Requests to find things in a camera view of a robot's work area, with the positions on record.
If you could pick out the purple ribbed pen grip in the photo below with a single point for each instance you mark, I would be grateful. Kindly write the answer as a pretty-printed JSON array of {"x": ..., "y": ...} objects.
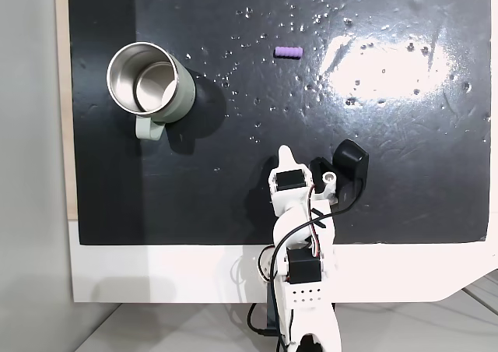
[{"x": 288, "y": 52}]

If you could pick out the black table mat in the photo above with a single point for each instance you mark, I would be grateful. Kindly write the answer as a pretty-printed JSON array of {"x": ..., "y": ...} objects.
[{"x": 233, "y": 173}]

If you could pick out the pale green steel mug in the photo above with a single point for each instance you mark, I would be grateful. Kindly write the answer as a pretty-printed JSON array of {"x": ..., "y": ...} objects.
[{"x": 183, "y": 91}]

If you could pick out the beige wooden strip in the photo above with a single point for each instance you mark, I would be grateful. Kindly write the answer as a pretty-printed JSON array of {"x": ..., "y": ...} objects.
[{"x": 64, "y": 95}]

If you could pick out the black oval camera box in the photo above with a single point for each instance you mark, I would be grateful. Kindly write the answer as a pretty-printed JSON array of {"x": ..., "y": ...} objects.
[{"x": 350, "y": 159}]

